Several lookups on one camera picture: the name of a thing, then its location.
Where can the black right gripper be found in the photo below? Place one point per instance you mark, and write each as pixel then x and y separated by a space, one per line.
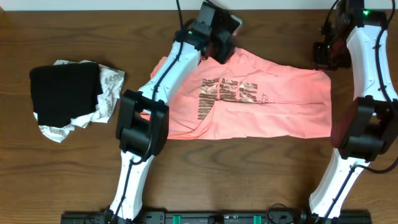
pixel 322 57

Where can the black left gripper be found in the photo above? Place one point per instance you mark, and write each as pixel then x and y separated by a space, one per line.
pixel 222 50

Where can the pink t-shirt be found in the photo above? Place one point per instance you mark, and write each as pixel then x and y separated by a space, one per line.
pixel 249 96

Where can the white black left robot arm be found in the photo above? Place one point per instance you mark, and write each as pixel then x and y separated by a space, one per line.
pixel 143 119

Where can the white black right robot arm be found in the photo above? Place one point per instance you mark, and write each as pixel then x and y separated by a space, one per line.
pixel 357 40

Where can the white leaf-patterned garment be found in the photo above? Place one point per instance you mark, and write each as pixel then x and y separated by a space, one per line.
pixel 111 82

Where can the black folded garment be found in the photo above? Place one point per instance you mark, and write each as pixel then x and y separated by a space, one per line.
pixel 61 93

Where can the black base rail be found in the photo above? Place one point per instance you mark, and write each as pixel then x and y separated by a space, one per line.
pixel 273 216

